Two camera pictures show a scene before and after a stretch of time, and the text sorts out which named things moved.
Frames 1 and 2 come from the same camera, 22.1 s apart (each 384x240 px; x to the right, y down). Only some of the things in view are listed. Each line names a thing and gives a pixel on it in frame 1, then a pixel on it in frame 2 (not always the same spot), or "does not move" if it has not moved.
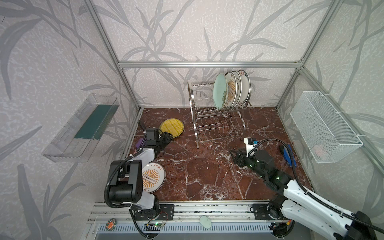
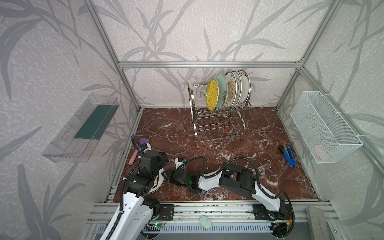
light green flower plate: [220, 91] does not move
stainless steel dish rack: [210, 122] does not move
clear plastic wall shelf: [76, 141] does not move
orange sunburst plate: [231, 90] does not move
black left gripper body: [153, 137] to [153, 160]
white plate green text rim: [245, 88] does not move
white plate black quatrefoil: [239, 89] does not move
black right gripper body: [243, 159] to [170, 174]
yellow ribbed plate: [173, 126] to [212, 92]
